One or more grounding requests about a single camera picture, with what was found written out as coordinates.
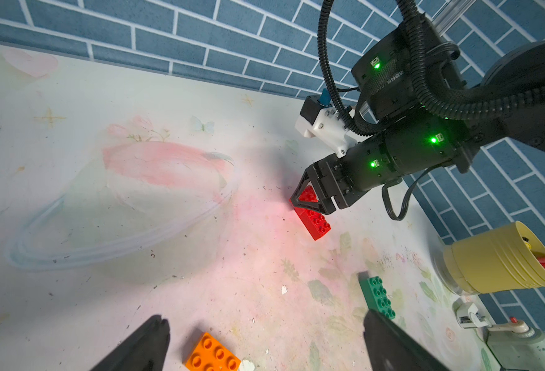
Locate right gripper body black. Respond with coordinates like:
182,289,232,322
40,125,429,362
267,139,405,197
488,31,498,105
316,117,481,209

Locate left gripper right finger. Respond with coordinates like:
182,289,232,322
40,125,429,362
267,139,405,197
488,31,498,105
363,310,448,371

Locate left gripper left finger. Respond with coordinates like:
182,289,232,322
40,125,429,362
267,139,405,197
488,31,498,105
92,315,170,371

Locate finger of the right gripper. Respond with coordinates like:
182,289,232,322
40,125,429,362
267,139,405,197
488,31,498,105
290,164,336,215

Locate red lego brick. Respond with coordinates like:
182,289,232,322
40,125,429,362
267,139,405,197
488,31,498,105
294,185,331,241

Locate green long lego brick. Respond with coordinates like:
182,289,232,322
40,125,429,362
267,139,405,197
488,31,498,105
359,276,396,319

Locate orange lego brick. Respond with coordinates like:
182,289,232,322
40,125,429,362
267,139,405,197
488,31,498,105
184,332,241,371

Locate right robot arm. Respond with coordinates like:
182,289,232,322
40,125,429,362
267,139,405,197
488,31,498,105
290,1,545,220

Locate white small clip device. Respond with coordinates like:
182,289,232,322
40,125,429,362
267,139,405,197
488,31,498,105
454,301,495,329

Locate yellow pen cup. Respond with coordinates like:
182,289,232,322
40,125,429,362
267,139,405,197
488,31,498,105
433,222,545,295

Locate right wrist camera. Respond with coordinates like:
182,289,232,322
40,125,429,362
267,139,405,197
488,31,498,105
295,88,357,159

